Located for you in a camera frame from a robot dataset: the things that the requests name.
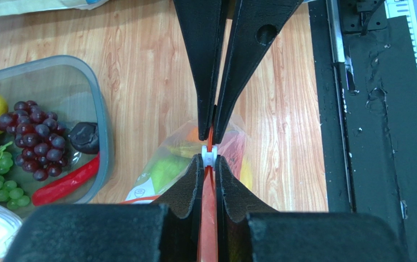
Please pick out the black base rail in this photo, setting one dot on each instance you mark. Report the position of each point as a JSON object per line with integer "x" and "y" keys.
{"x": 365, "y": 57}

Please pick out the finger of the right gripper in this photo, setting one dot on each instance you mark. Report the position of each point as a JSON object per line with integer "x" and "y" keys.
{"x": 254, "y": 27}
{"x": 202, "y": 23}

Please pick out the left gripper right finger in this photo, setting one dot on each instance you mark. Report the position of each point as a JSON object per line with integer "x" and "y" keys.
{"x": 236, "y": 207}

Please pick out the green apple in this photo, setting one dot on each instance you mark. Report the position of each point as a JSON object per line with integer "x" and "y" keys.
{"x": 165, "y": 169}

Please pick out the clear orange zip top bag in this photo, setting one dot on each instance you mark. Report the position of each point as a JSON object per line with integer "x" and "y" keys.
{"x": 145, "y": 235}

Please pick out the dark purple grapes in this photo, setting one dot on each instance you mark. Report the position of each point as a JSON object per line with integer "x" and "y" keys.
{"x": 39, "y": 136}

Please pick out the red chili pepper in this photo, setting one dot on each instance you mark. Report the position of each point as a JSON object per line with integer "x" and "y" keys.
{"x": 66, "y": 185}

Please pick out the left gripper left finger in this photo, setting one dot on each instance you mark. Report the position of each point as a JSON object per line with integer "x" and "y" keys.
{"x": 179, "y": 226}

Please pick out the yellow bananas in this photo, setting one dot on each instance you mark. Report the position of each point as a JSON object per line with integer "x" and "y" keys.
{"x": 246, "y": 175}

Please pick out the small green grapes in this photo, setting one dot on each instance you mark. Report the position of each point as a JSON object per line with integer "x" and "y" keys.
{"x": 11, "y": 194}

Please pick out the watermelon slice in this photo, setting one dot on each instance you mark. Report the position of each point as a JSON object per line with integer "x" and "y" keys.
{"x": 232, "y": 148}

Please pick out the orange fruit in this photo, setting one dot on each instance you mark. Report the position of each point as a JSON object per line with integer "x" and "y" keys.
{"x": 193, "y": 135}

